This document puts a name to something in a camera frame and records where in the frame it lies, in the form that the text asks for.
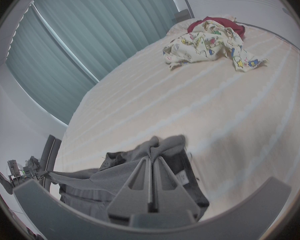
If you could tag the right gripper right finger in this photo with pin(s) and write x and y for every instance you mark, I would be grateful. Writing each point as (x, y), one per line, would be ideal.
(180, 204)

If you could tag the black T-shirt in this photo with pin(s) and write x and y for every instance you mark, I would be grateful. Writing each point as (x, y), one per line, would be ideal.
(102, 181)

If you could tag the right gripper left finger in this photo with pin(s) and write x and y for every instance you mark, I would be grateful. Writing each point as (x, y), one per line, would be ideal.
(125, 204)

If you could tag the white printed pyjama top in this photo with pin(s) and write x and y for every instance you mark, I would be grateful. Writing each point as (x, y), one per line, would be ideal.
(207, 41)

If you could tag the grey bedside table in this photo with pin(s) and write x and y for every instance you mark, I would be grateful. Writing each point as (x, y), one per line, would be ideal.
(182, 15)

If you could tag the bed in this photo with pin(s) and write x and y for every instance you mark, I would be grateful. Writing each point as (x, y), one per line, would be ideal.
(190, 109)

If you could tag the blue-green curtain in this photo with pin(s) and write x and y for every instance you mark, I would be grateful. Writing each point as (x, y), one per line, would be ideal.
(45, 71)
(102, 21)

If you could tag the dark red garment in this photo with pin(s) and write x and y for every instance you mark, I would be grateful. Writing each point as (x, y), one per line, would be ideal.
(230, 25)

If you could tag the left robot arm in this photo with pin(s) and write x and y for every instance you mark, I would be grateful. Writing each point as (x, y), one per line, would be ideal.
(5, 184)

